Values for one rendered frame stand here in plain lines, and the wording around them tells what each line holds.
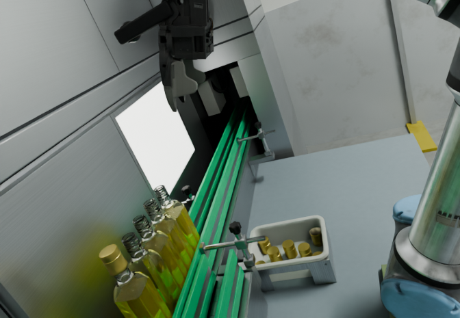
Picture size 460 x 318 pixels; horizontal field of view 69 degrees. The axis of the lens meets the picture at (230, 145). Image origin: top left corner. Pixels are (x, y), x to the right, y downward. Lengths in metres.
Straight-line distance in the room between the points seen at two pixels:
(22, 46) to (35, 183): 0.31
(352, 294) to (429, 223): 0.42
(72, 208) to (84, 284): 0.15
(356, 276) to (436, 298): 0.39
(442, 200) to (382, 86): 2.66
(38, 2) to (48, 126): 0.33
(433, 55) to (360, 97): 0.62
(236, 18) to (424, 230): 1.14
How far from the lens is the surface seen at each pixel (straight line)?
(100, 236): 0.84
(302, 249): 0.98
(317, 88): 3.14
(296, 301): 0.96
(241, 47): 1.50
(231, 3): 1.49
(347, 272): 0.99
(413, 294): 0.62
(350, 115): 3.23
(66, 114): 0.85
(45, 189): 0.75
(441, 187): 0.54
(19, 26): 0.90
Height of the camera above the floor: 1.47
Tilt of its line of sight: 21 degrees down
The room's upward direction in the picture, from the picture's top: 22 degrees counter-clockwise
